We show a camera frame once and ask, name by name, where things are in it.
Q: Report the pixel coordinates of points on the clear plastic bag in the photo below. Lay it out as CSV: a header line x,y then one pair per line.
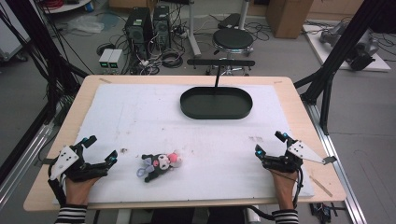
x,y
85,24

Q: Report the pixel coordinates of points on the grey machine on platform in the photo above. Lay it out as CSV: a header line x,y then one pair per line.
x,y
358,46

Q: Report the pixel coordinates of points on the thin wooden stick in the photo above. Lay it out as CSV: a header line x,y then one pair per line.
x,y
320,186

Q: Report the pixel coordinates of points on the black and pink plush toy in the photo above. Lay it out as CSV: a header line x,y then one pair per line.
x,y
162,163

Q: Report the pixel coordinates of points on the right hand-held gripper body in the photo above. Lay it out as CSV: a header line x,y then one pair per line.
x,y
303,151

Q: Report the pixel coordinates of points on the white platform board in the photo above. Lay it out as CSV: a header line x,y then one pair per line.
x,y
323,49

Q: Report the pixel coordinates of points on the person's right hand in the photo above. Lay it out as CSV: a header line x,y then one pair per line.
x,y
285,189

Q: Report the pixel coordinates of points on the white power supply box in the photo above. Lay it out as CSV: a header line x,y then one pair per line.
x,y
106,58
115,58

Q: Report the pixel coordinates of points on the brown cardboard box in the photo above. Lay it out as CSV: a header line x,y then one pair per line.
x,y
288,17

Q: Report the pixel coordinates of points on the large black computer tower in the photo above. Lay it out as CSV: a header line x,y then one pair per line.
x,y
138,32

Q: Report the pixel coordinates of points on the person's left hand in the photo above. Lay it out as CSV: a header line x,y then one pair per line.
x,y
77,191

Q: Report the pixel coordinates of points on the black oval tray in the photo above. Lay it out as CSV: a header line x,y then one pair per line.
x,y
216,104

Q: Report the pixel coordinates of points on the slim black computer tower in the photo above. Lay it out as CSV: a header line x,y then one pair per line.
x,y
162,26

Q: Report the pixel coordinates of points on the black metal frame strut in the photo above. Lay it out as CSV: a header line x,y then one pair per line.
x,y
339,53
46,53

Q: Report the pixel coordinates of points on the black round stool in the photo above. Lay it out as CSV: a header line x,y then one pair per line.
x,y
233,39

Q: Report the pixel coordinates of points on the black bar on stand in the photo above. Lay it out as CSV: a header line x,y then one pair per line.
x,y
221,62

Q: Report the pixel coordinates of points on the aluminium rail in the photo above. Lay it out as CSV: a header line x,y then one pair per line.
x,y
339,168
21,155

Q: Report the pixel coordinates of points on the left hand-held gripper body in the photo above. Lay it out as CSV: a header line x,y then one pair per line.
x,y
64,159

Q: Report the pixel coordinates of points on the white foam mat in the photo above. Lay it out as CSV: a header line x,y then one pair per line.
x,y
186,140

